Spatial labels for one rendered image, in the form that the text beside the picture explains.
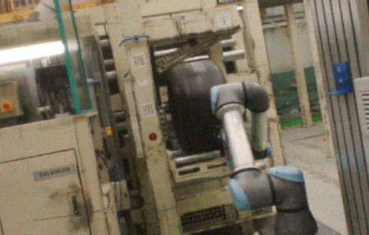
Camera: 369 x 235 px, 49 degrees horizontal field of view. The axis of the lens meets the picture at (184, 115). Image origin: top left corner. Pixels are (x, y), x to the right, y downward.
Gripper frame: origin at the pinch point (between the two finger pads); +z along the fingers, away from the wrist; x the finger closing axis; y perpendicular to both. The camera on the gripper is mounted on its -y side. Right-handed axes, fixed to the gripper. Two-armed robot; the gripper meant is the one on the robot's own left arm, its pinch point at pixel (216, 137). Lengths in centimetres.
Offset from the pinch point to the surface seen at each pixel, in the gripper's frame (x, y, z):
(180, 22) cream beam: 2, 74, 40
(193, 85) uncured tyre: 8.4, 30.8, -2.0
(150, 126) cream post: 34.4, 12.4, 15.9
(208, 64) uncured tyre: -4.2, 41.6, 7.0
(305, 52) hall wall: -503, 108, 913
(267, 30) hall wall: -399, 192, 918
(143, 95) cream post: 35.3, 31.0, 15.4
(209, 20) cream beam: -17, 73, 40
